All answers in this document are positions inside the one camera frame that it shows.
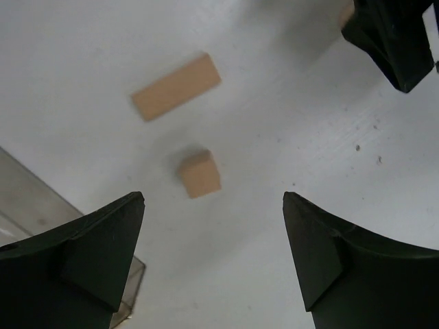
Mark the long rectangular wood block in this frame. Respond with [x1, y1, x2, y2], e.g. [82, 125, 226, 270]
[131, 53, 222, 121]

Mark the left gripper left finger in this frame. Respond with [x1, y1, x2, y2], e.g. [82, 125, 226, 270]
[1, 192, 145, 329]

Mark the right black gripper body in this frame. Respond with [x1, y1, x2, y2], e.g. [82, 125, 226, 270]
[341, 0, 438, 93]

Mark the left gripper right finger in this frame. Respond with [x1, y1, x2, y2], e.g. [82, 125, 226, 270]
[283, 192, 438, 328]

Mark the clear plastic box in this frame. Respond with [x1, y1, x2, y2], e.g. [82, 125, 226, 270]
[0, 146, 146, 324]

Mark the wood cube block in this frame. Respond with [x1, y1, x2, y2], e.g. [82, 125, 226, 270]
[178, 150, 222, 199]

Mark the wood cylinder block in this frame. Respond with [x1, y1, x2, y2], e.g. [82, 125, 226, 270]
[338, 3, 355, 29]

